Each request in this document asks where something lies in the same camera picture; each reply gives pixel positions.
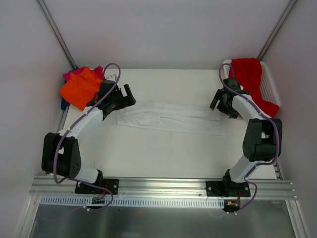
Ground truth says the white t shirt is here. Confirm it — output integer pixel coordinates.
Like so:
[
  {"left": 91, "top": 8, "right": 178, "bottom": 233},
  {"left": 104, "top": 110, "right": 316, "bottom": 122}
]
[{"left": 117, "top": 101, "right": 225, "bottom": 136}]

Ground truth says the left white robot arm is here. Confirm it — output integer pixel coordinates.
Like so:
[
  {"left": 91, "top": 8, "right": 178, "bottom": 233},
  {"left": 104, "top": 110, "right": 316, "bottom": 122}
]
[{"left": 41, "top": 79, "right": 136, "bottom": 193}]

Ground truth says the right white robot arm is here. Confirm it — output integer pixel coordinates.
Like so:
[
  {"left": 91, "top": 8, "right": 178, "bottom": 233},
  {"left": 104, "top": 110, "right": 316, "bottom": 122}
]
[{"left": 210, "top": 78, "right": 282, "bottom": 197}]

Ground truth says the red t shirt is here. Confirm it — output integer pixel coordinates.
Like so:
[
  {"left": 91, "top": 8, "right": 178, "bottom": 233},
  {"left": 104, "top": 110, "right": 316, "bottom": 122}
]
[{"left": 229, "top": 58, "right": 279, "bottom": 118}]

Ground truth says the pink t shirt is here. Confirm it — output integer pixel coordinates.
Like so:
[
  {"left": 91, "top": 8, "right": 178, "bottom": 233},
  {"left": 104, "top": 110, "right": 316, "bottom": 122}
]
[{"left": 62, "top": 66, "right": 104, "bottom": 82}]

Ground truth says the orange t shirt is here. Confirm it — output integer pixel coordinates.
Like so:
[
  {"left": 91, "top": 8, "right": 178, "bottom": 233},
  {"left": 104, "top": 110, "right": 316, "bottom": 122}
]
[{"left": 59, "top": 67, "right": 103, "bottom": 111}]

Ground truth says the white plastic basket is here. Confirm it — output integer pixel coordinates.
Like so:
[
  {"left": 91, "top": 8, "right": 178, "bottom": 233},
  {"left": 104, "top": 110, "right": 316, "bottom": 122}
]
[{"left": 220, "top": 59, "right": 280, "bottom": 107}]

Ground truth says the blue t shirt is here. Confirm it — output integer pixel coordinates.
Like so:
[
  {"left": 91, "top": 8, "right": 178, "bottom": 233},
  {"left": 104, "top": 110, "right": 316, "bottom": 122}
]
[{"left": 60, "top": 98, "right": 69, "bottom": 111}]

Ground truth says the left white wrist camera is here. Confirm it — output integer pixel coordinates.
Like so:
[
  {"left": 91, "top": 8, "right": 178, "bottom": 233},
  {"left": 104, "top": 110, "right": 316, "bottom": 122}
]
[{"left": 106, "top": 74, "right": 117, "bottom": 81}]

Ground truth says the left aluminium corner post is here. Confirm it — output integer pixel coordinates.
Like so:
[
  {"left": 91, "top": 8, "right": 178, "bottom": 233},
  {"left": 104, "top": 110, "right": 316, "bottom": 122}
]
[{"left": 36, "top": 0, "right": 78, "bottom": 69}]

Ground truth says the aluminium corner post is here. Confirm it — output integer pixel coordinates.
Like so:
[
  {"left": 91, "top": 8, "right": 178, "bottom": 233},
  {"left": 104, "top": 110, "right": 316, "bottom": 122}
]
[
  {"left": 36, "top": 0, "right": 78, "bottom": 69},
  {"left": 257, "top": 0, "right": 298, "bottom": 60}
]

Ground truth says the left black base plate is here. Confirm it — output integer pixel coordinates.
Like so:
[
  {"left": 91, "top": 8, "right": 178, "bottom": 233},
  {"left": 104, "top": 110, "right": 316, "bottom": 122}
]
[{"left": 75, "top": 178, "right": 119, "bottom": 195}]

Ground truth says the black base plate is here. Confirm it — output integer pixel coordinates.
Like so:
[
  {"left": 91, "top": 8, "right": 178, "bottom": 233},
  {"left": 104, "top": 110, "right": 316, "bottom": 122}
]
[
  {"left": 75, "top": 178, "right": 119, "bottom": 195},
  {"left": 206, "top": 181, "right": 251, "bottom": 197}
]

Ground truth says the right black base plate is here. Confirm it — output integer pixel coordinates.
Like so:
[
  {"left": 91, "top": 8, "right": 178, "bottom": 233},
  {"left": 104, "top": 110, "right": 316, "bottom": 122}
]
[{"left": 206, "top": 181, "right": 251, "bottom": 197}]

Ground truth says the white slotted cable duct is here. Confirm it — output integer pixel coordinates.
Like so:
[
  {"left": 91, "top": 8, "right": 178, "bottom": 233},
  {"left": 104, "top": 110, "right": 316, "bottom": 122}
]
[{"left": 40, "top": 196, "right": 225, "bottom": 209}]

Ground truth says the right aluminium corner post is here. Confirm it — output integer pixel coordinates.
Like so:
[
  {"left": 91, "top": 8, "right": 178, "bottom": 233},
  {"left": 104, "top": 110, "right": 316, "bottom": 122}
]
[{"left": 257, "top": 0, "right": 298, "bottom": 60}]

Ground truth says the aluminium mounting rail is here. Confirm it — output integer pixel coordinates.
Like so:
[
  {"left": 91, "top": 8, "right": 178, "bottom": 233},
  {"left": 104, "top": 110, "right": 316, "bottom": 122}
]
[{"left": 29, "top": 175, "right": 298, "bottom": 200}]

